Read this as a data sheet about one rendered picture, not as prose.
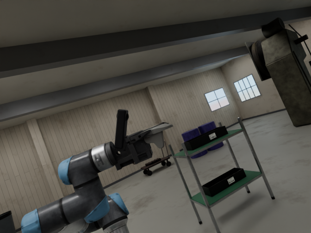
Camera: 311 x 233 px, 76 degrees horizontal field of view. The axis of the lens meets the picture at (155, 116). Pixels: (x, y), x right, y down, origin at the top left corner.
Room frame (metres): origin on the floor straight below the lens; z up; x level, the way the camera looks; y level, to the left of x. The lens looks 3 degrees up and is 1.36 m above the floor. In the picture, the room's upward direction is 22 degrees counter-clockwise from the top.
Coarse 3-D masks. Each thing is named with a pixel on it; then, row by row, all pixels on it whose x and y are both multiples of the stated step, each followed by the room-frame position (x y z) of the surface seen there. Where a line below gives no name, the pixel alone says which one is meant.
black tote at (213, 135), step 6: (222, 126) 2.68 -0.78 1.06; (210, 132) 2.55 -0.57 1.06; (216, 132) 2.58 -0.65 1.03; (222, 132) 2.61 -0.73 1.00; (198, 138) 2.48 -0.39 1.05; (204, 138) 2.51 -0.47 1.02; (210, 138) 2.54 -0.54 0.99; (216, 138) 2.57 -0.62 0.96; (186, 144) 2.54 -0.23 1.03; (192, 144) 2.45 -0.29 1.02; (198, 144) 2.47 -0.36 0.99; (204, 144) 2.50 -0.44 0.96
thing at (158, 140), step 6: (156, 126) 0.54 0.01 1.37; (162, 126) 0.52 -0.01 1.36; (168, 126) 0.52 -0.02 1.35; (156, 132) 0.52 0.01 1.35; (162, 132) 0.53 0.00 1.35; (144, 138) 0.55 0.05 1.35; (150, 138) 0.54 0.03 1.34; (156, 138) 0.54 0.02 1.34; (162, 138) 0.53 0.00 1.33; (156, 144) 0.54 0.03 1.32; (162, 144) 0.53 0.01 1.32
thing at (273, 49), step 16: (272, 32) 5.27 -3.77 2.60; (288, 32) 5.10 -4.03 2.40; (256, 48) 5.57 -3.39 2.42; (272, 48) 5.27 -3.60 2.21; (288, 48) 4.93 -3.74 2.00; (256, 64) 5.58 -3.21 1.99; (272, 64) 5.24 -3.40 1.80; (288, 64) 4.99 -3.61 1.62; (304, 64) 5.16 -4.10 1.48; (288, 80) 5.11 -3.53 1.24; (304, 80) 4.88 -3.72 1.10; (288, 96) 5.24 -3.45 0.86; (304, 96) 5.00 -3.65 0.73; (288, 112) 5.38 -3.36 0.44; (304, 112) 5.12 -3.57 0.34
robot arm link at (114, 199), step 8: (112, 200) 0.91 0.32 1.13; (120, 200) 0.91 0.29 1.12; (112, 208) 0.89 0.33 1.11; (120, 208) 0.90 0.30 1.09; (104, 216) 0.88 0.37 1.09; (112, 216) 0.87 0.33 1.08; (120, 216) 0.89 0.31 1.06; (96, 224) 0.87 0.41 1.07; (104, 224) 0.87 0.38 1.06; (112, 224) 0.86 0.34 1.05; (120, 224) 0.87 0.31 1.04; (112, 232) 0.86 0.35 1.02; (120, 232) 0.86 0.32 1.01; (128, 232) 0.89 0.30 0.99
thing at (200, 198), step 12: (240, 120) 2.55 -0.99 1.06; (228, 132) 2.72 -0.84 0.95; (240, 132) 2.53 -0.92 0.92; (228, 144) 2.94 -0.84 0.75; (180, 156) 2.42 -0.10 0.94; (192, 168) 2.26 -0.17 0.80; (240, 180) 2.59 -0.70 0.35; (252, 180) 2.49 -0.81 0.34; (264, 180) 2.56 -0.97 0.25; (228, 192) 2.39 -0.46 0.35; (192, 204) 2.66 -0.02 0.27; (204, 204) 2.33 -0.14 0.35; (216, 228) 2.26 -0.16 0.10
